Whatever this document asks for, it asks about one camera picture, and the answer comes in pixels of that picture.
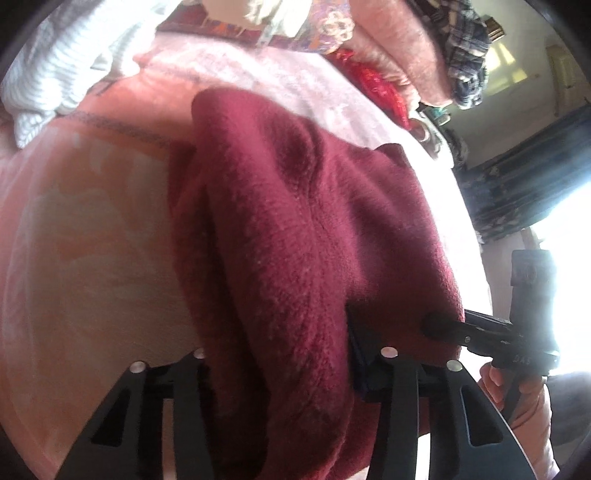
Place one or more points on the red embroidered cloth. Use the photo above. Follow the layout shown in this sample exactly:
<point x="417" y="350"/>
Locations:
<point x="373" y="85"/>

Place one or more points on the dark patterned curtain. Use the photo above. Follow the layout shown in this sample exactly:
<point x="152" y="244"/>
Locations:
<point x="520" y="187"/>

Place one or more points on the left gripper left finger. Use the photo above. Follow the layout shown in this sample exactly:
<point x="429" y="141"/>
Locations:
<point x="123" y="438"/>

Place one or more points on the dark red knit sweater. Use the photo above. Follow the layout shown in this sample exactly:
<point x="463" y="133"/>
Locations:
<point x="282" y="233"/>

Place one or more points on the person's right hand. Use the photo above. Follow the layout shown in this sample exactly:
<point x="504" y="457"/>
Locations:
<point x="532" y="406"/>

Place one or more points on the pink floral bed blanket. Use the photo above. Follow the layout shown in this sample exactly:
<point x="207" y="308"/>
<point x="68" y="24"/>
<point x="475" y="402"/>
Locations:
<point x="87" y="285"/>

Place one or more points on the plaid dark blue shirt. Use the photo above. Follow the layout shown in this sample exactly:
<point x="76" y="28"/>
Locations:
<point x="464" y="39"/>

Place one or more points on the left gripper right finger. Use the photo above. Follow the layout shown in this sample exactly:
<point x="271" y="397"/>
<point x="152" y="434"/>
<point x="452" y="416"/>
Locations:
<point x="470" y="439"/>

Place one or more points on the paisley patterned cushion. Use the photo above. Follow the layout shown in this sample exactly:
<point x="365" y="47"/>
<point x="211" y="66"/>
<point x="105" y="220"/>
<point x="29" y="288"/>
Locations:
<point x="298" y="25"/>

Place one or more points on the pale blue white garment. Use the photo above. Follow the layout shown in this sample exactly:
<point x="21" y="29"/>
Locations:
<point x="78" y="45"/>

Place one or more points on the folded pink fleece blankets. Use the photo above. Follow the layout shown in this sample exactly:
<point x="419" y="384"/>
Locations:
<point x="392" y="38"/>

